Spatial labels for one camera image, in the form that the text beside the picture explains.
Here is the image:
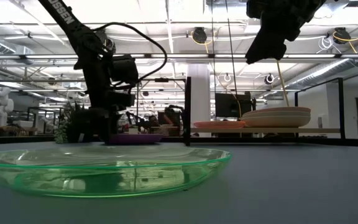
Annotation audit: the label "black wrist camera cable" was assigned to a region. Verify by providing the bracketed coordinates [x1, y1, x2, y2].
[91, 21, 168, 85]

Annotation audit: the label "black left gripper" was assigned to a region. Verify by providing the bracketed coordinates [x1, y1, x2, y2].
[83, 89, 137, 145]

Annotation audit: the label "purple plate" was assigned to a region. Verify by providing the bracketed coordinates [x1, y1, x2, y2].
[106, 133, 164, 146]

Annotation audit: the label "black monitor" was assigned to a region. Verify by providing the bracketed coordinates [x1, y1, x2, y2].
[215, 92, 257, 118]

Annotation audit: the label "green transparent plate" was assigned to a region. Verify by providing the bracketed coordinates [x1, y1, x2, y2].
[0, 145, 232, 198]

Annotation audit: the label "yellow cable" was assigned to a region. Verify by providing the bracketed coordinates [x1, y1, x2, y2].
[276, 60, 291, 108]

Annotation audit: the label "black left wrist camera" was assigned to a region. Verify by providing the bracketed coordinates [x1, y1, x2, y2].
[109, 55, 140, 88]

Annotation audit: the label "blue table mat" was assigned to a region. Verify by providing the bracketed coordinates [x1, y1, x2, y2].
[0, 141, 358, 224]

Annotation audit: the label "black background robot arms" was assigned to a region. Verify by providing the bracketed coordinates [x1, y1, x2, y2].
[126, 105, 186, 134]

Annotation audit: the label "white robot figure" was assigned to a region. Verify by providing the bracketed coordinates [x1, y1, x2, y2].
[0, 86, 15, 127]

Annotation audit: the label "beige plate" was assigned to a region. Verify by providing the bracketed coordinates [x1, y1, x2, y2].
[242, 115, 311, 128]

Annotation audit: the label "white pillar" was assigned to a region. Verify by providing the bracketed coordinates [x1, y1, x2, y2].
[187, 63, 211, 138]

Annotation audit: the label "orange transparent plate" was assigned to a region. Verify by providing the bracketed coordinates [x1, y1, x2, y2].
[193, 120, 247, 129]

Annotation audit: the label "small green potted plant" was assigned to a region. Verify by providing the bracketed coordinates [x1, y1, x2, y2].
[54, 102, 88, 144]

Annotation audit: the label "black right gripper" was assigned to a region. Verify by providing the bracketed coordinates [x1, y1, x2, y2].
[245, 0, 326, 65]

